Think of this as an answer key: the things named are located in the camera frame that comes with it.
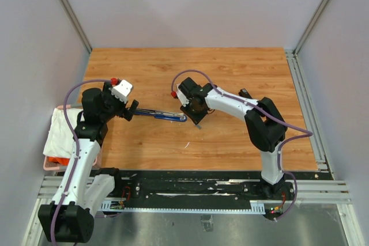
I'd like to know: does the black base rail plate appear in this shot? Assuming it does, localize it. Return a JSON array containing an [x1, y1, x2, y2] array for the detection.
[[90, 169, 296, 208]]

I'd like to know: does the blue black stapler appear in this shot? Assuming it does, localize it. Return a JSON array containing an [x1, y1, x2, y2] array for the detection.
[[134, 109, 187, 122]]

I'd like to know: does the white cloth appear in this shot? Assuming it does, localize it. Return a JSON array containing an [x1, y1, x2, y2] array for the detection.
[[43, 108, 74, 158]]

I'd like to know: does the pink plastic basket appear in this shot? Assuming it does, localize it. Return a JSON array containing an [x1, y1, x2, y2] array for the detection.
[[43, 103, 102, 171]]

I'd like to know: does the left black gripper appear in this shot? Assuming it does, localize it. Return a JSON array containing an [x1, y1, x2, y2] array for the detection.
[[100, 81, 138, 122]]

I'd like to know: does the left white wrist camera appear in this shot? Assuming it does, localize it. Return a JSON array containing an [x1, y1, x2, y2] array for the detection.
[[111, 80, 133, 104]]

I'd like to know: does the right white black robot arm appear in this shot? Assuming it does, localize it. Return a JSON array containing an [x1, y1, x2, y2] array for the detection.
[[176, 77, 288, 200]]

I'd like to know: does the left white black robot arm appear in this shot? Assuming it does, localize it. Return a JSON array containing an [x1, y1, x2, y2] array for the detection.
[[37, 78, 139, 245]]

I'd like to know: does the white slotted cable duct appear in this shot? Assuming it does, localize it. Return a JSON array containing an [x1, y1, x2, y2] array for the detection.
[[99, 197, 265, 214]]

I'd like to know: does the small black clip object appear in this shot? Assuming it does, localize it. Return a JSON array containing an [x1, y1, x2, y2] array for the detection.
[[238, 89, 252, 99]]

